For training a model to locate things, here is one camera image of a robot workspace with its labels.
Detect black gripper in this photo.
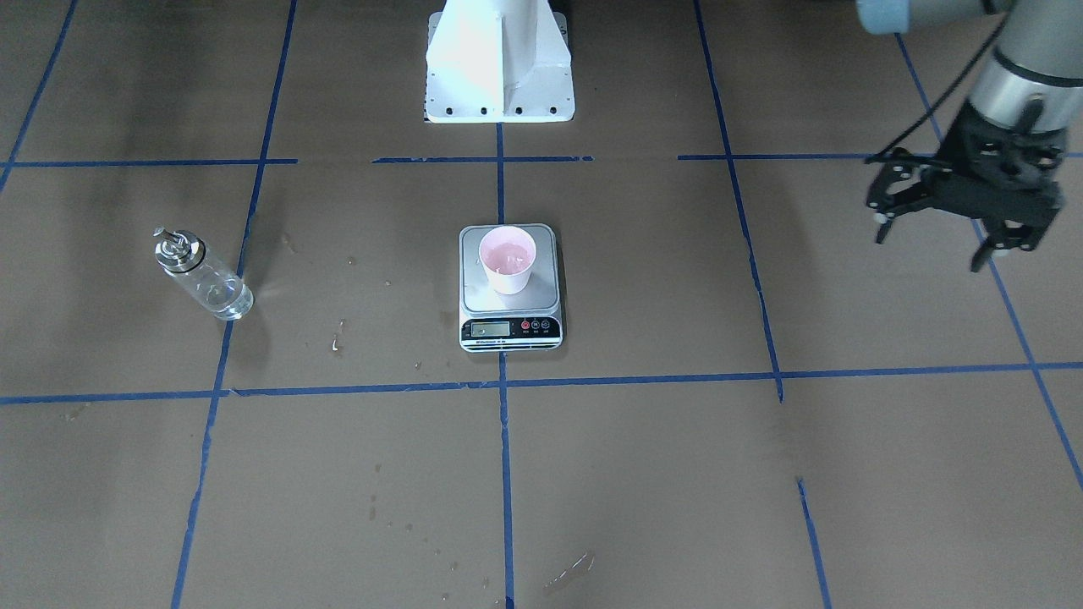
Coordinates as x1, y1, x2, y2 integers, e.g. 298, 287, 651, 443
864, 101, 1067, 273

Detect silver digital kitchen scale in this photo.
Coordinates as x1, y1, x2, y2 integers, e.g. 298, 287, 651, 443
458, 223, 565, 352

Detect clear glass sauce bottle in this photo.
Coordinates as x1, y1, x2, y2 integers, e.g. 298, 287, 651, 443
152, 226, 255, 322

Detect pink plastic cup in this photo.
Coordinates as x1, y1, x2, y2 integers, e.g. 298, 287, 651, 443
477, 225, 537, 294

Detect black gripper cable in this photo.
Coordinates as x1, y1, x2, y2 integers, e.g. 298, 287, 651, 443
865, 13, 1012, 166

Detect white pedestal column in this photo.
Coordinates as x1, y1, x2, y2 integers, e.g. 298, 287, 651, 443
423, 1, 576, 124

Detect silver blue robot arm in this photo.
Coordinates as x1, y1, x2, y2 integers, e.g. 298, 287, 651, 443
856, 1, 1082, 272

